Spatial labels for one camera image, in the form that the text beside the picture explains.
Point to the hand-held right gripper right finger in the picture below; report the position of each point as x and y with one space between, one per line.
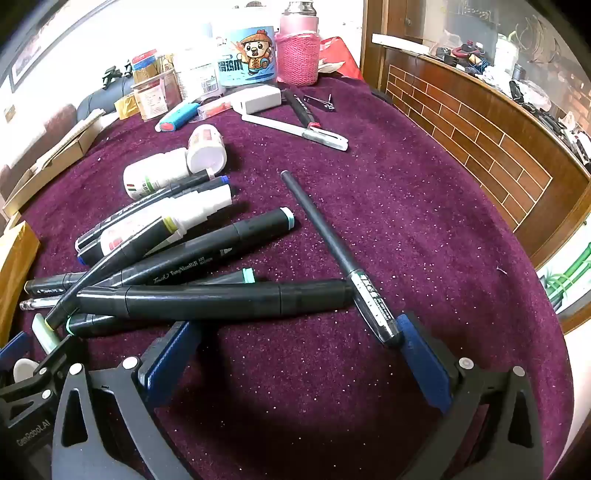
425 369

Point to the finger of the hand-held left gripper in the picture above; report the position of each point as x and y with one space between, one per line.
13 351
51 364

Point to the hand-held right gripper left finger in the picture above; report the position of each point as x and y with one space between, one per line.
171 360

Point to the pale green capped marker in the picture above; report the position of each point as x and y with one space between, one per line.
44 332

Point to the black marker green end cap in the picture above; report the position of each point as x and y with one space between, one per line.
115 324

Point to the large plain black marker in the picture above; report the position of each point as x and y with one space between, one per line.
207 300

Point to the black marker yellow-green band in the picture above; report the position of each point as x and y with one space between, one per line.
115 258

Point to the black marker white lettering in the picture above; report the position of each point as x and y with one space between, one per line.
221 244

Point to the white squeeze bottle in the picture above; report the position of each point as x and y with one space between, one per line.
198 207

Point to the thin black pen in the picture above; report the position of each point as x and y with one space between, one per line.
323 235

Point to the white round object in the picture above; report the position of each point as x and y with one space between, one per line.
24 370

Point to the clear pen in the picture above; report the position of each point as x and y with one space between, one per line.
39 303

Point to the short black marker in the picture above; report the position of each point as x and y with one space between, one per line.
51 284

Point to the slim black marker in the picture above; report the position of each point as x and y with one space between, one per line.
152 198

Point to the purple tablecloth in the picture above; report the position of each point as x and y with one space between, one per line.
369 207

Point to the black marker blue end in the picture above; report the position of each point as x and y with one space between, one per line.
207 187

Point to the white medicine bottle green label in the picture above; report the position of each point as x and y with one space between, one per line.
154 173

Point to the long cardboard box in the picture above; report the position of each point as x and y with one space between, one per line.
55 152

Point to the white medicine bottle red label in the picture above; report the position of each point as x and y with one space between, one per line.
205 147

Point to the brown sofa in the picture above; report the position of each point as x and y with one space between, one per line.
41 134

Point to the wooden counter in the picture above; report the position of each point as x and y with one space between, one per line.
485 147

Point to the blue and red lighter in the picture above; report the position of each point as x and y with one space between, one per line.
178 116

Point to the small red clear case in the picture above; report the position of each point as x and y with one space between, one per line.
214 110

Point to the small gold box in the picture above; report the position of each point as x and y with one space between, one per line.
125 106

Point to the white utility knife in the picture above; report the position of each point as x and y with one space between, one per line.
295 131

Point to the black leather sofa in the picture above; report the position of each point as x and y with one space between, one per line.
104 97

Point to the white power adapter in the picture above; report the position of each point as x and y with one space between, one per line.
256 99

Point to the metal nail clipper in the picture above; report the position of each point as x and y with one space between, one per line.
321 102

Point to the white plastic jar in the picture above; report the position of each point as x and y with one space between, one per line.
198 74

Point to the black gadget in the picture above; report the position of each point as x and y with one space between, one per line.
112 76

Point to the pile of assorted small tools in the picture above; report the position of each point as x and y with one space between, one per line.
521 83

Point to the blue cartoon canister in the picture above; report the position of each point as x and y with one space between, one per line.
247 55

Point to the red bag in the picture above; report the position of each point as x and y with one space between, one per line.
339 57

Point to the bottle in pink knit sleeve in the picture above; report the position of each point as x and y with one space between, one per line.
298 50

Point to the green bamboo wall decal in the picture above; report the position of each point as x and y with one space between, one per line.
568 277

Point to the framed wall picture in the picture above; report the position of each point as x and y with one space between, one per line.
51 41

